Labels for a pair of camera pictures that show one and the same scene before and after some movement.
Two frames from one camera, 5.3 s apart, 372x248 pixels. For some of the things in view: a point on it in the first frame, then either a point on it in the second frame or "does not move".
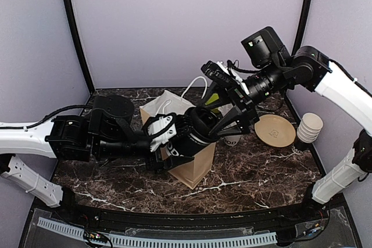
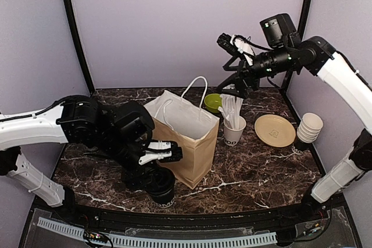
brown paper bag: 203,168 does not move
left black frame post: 72,20 does not move
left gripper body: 156,163 to 135,179
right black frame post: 302,23 does not move
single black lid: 201,121 to 159,180
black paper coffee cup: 186,144 to 164,198
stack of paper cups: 310,128 does not move
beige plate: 275,130 does not move
